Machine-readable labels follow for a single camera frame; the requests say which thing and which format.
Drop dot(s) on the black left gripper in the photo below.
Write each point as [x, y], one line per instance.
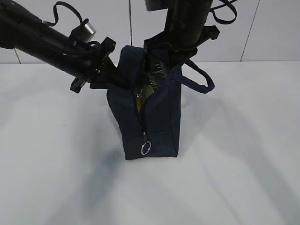
[101, 72]

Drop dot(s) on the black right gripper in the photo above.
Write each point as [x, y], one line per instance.
[180, 38]

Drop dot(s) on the yellow lemon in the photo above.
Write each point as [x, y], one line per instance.
[140, 104]

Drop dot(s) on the glass container with green lid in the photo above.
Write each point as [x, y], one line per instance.
[147, 91]

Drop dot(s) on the navy blue insulated lunch bag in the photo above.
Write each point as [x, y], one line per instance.
[153, 131]

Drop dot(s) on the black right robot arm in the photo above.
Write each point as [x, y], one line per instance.
[189, 9]

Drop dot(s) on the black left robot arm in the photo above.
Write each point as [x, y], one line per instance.
[77, 54]

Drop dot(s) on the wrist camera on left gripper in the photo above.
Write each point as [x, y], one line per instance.
[84, 32]

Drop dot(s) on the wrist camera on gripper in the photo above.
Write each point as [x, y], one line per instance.
[84, 32]
[154, 5]

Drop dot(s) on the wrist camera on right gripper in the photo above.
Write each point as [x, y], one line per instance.
[154, 5]

